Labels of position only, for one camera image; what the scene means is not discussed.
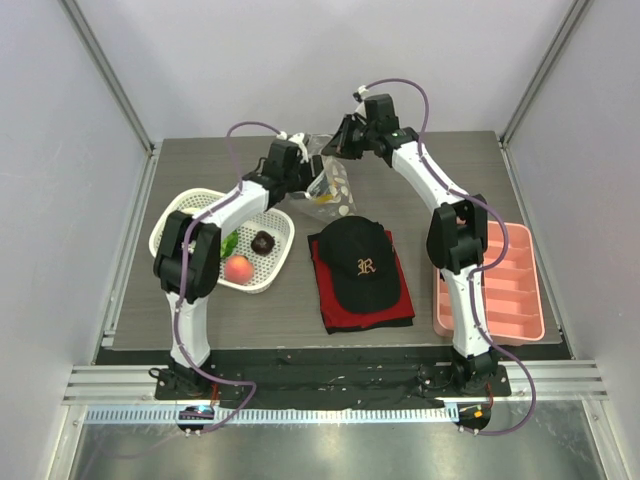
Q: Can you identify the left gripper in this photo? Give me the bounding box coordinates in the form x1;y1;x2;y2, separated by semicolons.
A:
283;155;331;200

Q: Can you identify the clear zip top bag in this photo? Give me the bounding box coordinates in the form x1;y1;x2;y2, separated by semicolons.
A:
287;133;357;223

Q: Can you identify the fake orange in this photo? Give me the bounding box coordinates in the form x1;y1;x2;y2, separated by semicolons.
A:
312;183;339;205

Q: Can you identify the fake dark plum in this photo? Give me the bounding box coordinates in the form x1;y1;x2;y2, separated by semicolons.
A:
250;230;276;256

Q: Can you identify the fake green cabbage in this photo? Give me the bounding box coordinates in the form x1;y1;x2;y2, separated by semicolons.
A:
220;230;239;259

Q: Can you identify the fake red peach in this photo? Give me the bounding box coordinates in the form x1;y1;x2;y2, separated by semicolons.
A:
224;255;255;285

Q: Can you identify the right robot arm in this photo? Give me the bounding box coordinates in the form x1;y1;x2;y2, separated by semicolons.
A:
322;90;498;395

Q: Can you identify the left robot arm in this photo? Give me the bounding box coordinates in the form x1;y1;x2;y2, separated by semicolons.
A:
149;133;314;400

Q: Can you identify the black baseball cap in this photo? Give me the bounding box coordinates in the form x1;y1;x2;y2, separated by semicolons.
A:
317;216;401;314

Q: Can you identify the white perforated plastic basket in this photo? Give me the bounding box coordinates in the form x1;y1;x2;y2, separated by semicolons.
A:
148;188;295;294

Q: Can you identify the red folded cloth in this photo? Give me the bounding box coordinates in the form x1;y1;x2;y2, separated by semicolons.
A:
307;231;415;334

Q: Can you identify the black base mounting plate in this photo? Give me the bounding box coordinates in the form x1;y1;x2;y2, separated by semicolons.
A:
94;347;574;409

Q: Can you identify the pink divided organizer tray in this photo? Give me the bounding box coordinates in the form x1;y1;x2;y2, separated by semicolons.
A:
433;221;545;346

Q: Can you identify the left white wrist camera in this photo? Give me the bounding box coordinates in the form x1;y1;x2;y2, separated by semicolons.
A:
276;131;310;163

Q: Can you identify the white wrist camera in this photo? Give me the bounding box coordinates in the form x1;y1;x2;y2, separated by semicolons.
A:
276;131;310;163
352;85;370;117

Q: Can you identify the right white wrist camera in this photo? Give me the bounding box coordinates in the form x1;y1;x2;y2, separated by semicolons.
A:
352;85;370;117

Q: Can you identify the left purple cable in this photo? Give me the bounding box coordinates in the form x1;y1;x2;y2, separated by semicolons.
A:
94;121;289;459

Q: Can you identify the right aluminium frame post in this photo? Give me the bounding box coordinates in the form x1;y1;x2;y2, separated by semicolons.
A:
498;0;593;150

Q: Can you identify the aluminium frame post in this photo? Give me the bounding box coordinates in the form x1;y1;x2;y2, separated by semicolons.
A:
58;0;155;156
498;0;593;150

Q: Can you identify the left aluminium frame post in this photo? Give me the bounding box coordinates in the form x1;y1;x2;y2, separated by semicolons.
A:
58;0;155;156

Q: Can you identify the aluminium front rail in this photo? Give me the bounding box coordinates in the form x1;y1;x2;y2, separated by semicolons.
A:
63;360;608;405

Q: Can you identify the white slotted cable duct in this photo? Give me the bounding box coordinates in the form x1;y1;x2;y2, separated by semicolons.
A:
84;404;459;427

